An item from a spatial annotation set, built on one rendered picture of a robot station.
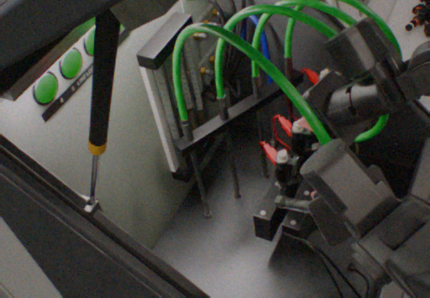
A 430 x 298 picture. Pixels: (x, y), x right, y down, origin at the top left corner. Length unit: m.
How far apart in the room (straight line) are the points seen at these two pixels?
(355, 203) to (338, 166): 0.04
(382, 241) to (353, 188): 0.06
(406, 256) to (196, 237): 0.79
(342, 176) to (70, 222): 0.34
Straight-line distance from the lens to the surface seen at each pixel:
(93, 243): 0.67
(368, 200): 0.52
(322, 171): 0.51
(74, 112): 0.83
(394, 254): 0.46
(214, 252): 1.16
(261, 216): 1.01
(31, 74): 0.70
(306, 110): 0.63
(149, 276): 0.68
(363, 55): 0.67
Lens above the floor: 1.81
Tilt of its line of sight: 46 degrees down
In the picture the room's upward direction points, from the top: 11 degrees counter-clockwise
